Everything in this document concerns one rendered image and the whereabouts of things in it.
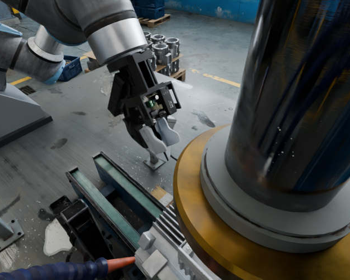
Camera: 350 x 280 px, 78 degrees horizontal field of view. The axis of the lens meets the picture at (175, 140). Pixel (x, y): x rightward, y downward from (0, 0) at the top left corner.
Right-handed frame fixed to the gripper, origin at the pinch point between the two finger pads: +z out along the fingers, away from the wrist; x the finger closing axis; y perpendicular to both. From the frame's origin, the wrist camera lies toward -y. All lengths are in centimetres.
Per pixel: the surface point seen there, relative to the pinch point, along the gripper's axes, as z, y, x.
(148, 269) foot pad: 13.6, 5.4, -15.1
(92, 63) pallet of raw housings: -51, -266, 111
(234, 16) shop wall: -51, -298, 518
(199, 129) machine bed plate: 19, -40, 48
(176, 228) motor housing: 11.4, 5.5, -7.0
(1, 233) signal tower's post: 10, -46, -36
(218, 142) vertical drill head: -8.5, 23.5, -7.4
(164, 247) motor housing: 13.0, 5.2, -10.7
